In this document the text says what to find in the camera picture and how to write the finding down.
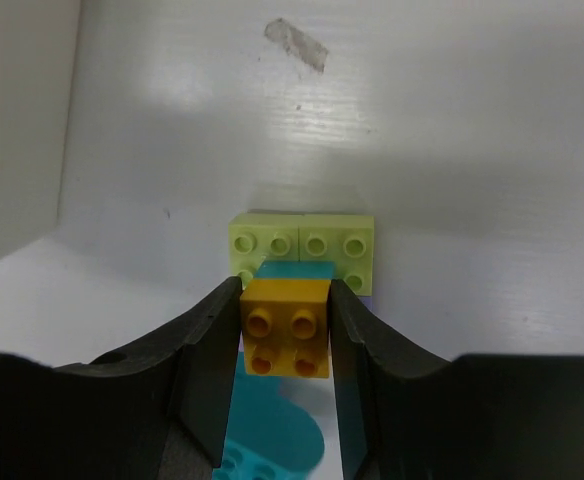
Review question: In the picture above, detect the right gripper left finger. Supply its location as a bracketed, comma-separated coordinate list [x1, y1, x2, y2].
[0, 277, 242, 479]

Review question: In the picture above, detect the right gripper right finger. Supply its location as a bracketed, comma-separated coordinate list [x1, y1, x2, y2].
[329, 280, 584, 479]

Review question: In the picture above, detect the purple lego plate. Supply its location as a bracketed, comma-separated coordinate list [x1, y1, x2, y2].
[238, 296, 373, 352]

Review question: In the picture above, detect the yellow square lego brick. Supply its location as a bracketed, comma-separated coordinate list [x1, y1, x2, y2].
[240, 278, 331, 378]

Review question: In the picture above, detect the teal lego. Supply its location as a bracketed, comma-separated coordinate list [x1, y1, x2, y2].
[254, 260, 335, 280]

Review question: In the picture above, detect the green lego plate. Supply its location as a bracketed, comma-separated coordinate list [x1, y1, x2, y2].
[228, 213, 375, 296]

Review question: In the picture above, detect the teal lego brick stack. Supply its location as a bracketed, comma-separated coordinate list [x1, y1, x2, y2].
[212, 360, 325, 479]

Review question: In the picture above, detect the small white container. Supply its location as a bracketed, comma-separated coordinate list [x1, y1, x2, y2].
[0, 1, 81, 259]

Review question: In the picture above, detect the clear tape scrap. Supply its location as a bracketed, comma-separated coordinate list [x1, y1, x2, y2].
[264, 18, 329, 74]

